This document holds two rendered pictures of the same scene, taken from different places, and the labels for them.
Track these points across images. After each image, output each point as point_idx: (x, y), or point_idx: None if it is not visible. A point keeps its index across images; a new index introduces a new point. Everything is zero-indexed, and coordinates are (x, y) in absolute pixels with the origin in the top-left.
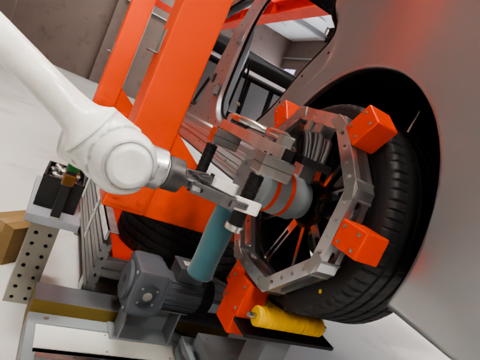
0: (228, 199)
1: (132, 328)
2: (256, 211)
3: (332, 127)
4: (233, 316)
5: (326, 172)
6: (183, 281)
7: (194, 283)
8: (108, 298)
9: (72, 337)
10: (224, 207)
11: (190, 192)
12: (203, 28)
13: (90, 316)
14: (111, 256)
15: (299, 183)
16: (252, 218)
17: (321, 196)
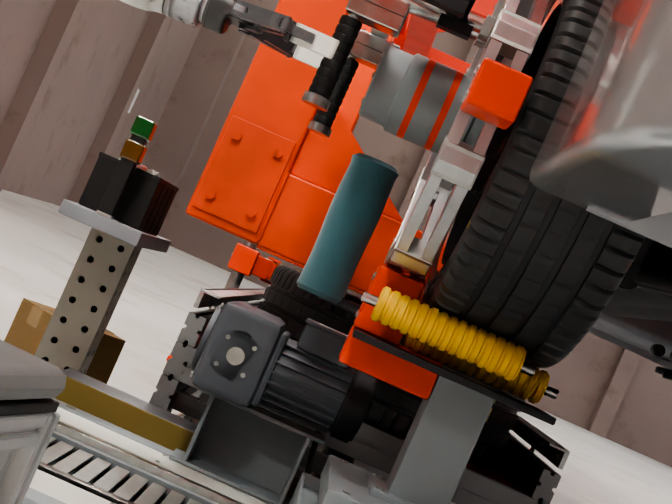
0: (278, 16)
1: (219, 469)
2: (330, 50)
3: None
4: (352, 328)
5: (457, 8)
6: (311, 350)
7: (332, 357)
8: (189, 422)
9: (104, 432)
10: (273, 28)
11: (231, 12)
12: None
13: (146, 432)
14: None
15: (469, 82)
16: (435, 212)
17: None
